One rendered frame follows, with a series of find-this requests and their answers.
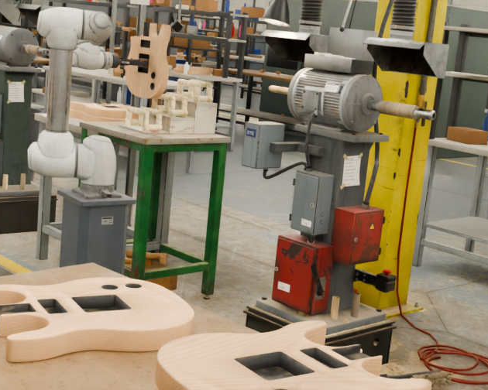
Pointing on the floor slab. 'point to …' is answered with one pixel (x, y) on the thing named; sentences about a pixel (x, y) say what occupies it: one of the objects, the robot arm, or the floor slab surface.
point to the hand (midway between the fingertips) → (142, 63)
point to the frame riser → (376, 339)
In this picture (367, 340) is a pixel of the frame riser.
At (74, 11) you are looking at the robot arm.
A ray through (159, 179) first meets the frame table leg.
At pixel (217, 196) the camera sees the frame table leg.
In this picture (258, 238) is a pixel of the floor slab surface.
